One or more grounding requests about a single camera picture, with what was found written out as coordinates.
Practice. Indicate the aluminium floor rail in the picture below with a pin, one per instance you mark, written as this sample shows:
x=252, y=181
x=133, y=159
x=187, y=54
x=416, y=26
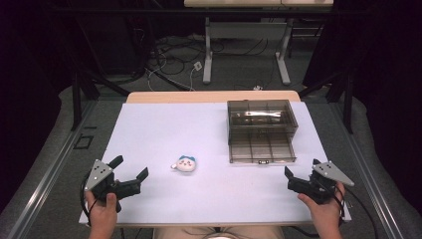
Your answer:
x=49, y=169
x=371, y=169

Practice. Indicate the white desk with metal legs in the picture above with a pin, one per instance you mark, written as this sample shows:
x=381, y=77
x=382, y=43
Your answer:
x=245, y=30

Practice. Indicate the person's right hand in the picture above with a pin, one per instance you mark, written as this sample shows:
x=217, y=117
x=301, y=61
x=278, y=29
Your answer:
x=323, y=214

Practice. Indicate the person's left hand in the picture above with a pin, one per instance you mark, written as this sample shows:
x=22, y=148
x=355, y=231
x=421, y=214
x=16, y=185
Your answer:
x=102, y=212

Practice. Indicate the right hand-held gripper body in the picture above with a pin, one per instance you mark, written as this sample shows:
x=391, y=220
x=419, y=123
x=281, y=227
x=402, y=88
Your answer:
x=321, y=187

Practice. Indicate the small white floor plug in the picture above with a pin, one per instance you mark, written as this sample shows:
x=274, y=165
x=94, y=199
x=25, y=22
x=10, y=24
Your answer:
x=257, y=88

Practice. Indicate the black metal stand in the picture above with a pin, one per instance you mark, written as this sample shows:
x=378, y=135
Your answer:
x=347, y=103
x=77, y=99

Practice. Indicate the person's beige shorts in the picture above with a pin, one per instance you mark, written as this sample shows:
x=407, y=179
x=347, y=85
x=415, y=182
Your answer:
x=185, y=233

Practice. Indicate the black horizontal frame bar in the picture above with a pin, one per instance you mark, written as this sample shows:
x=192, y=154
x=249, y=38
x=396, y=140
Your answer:
x=199, y=11

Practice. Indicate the white round plush toy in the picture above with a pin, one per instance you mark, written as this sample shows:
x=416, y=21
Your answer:
x=185, y=164

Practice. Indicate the transparent brown drawer cabinet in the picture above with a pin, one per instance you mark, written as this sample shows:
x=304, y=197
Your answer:
x=262, y=114

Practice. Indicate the pale lilac table mat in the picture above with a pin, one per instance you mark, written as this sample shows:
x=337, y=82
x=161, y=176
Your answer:
x=185, y=132

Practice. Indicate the wooden table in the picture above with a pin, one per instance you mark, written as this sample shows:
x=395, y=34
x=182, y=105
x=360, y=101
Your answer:
x=212, y=96

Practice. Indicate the transparent brown drawer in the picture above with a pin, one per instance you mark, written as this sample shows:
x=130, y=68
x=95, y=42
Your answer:
x=262, y=147

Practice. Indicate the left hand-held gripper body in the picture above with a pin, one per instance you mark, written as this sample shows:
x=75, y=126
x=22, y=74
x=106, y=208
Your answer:
x=99, y=182

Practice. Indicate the white power adapter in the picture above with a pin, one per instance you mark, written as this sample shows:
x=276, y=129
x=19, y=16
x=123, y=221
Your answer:
x=197, y=65

